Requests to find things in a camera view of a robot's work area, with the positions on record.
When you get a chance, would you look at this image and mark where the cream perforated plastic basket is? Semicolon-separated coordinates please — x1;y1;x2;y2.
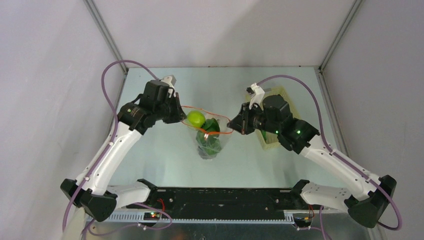
255;89;294;150

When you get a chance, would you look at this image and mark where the clear zip top bag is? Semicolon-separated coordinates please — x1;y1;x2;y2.
181;105;233;160

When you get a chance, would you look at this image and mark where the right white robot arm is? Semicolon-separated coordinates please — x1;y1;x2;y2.
227;95;397;228

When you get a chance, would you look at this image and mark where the green bok choy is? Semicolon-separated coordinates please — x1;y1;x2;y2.
195;131;222;159

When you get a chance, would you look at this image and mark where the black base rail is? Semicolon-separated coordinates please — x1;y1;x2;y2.
143;187;320;221

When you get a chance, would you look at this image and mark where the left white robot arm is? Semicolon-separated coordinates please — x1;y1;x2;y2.
60;76;186;222

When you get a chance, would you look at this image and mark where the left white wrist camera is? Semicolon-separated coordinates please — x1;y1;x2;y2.
160;75;177;98

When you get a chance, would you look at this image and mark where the green bell pepper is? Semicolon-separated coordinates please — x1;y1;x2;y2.
201;118;220;133

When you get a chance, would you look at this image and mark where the green apple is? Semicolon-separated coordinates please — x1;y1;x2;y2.
187;110;206;128

